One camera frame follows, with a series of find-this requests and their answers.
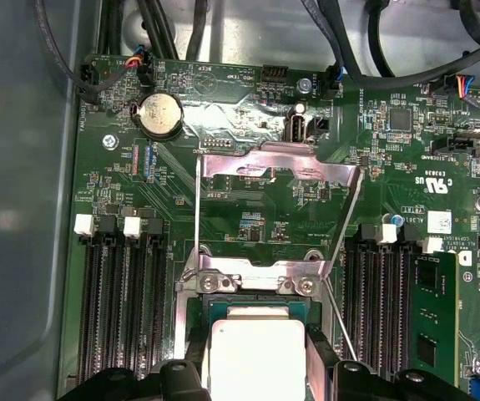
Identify white sticker label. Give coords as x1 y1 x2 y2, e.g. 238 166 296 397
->
427 210 453 236

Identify black open PC case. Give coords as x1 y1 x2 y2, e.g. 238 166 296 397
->
0 0 480 401

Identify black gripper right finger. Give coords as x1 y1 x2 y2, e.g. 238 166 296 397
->
305 324 479 401

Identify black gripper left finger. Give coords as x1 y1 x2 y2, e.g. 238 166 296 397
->
58 325 212 401

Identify green RAM stick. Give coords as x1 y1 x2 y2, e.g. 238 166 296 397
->
409 251 461 388

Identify thin wire locking lever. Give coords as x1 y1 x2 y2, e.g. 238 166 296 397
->
325 275 360 363

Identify square black chip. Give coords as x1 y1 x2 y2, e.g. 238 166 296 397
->
388 107 412 131

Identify metal socket cover frame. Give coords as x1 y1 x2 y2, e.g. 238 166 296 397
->
195 141 366 293

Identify round coin battery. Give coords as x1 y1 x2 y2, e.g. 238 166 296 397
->
130 91 185 142

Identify thick black cable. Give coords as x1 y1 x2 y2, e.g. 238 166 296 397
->
451 0 480 49
317 0 480 91

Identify CPU socket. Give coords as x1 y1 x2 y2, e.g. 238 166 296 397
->
174 246 339 401

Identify fan connector coloured wires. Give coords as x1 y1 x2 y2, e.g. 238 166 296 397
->
125 43 156 88
324 63 346 100
426 74 475 101

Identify green motherboard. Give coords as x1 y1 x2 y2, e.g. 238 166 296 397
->
58 52 480 401

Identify silver internal USB port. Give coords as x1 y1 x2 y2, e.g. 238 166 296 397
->
284 113 308 146

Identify silver square CPU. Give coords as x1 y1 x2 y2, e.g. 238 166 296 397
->
208 301 310 401

